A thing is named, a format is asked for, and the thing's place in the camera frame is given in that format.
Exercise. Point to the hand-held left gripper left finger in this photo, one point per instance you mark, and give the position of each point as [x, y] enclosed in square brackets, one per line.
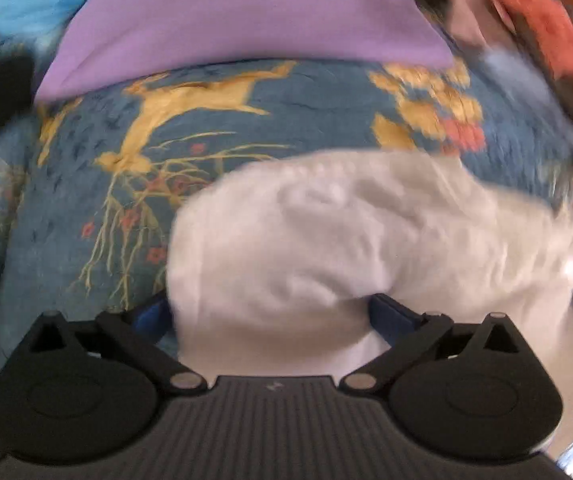
[152, 317]

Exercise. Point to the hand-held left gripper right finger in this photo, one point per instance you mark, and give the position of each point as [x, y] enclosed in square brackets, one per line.
[389, 317]

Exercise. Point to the white t-shirt with red print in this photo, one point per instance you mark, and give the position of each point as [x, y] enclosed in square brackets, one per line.
[341, 240]

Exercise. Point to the blue quilted bedspread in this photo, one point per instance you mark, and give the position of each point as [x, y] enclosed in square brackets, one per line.
[66, 220]

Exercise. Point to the pale pink cloth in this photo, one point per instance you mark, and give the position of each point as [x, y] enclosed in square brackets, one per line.
[468, 15]

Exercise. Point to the purple folded cloth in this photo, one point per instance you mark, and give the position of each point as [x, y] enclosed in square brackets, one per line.
[246, 15]

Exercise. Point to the coral cloth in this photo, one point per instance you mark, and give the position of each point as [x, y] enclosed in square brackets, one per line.
[556, 30]

